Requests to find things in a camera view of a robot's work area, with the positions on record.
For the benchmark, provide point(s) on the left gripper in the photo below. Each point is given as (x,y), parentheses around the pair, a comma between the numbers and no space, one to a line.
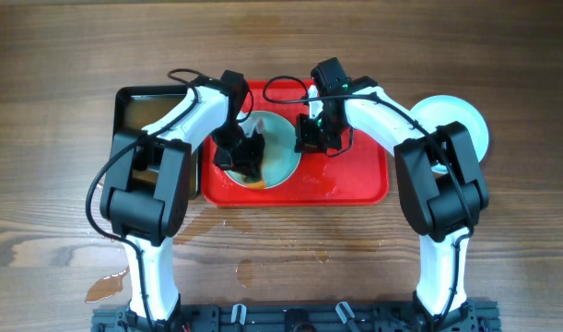
(243,164)

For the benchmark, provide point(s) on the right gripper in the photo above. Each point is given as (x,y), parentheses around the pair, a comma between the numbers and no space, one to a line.
(307,144)

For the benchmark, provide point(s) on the orange green scrub sponge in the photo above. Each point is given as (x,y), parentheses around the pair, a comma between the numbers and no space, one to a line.
(255,184)

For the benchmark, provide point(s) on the light blue plate top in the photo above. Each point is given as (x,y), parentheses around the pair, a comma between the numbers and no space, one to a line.
(280,159)

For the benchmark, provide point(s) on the light blue plate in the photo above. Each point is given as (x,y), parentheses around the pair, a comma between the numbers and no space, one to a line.
(444,109)
(280,159)

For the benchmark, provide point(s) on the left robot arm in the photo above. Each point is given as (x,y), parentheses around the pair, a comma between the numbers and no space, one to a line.
(146,185)

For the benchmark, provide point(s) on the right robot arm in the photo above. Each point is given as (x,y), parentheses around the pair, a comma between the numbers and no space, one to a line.
(437,148)

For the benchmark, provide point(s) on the black water tray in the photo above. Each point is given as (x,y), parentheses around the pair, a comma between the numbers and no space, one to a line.
(138,106)

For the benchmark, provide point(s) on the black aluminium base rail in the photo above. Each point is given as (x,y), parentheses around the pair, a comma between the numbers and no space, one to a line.
(382,316)

